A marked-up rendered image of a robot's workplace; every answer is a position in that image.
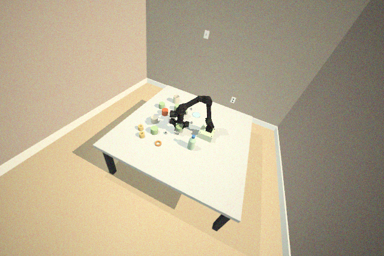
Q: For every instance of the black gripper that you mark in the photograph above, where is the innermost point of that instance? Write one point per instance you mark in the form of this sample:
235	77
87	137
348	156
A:
179	121

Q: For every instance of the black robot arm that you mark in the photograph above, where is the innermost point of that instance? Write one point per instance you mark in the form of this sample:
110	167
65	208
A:
181	110

